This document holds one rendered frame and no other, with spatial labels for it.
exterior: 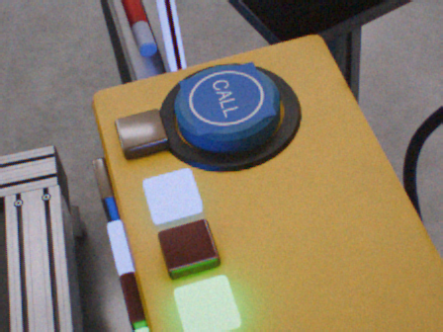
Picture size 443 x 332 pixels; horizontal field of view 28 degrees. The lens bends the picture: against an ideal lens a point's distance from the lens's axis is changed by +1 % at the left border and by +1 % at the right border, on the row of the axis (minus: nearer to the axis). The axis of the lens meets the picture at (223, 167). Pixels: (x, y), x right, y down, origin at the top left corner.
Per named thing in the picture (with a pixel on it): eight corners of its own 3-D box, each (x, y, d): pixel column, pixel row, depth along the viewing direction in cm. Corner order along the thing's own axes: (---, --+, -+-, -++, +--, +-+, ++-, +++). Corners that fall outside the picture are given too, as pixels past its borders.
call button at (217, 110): (295, 148, 33) (293, 117, 32) (193, 176, 33) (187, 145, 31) (263, 78, 36) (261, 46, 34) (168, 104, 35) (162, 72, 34)
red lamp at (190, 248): (221, 267, 29) (221, 257, 29) (170, 282, 29) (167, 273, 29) (208, 225, 30) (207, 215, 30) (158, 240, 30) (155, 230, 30)
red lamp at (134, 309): (159, 361, 32) (146, 319, 30) (143, 366, 32) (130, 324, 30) (147, 310, 34) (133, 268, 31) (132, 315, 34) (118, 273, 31)
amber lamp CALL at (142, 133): (171, 149, 33) (169, 138, 32) (125, 162, 33) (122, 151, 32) (160, 117, 34) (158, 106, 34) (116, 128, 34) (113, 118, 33)
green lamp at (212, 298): (242, 327, 28) (240, 318, 27) (188, 344, 28) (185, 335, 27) (226, 282, 29) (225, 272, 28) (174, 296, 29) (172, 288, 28)
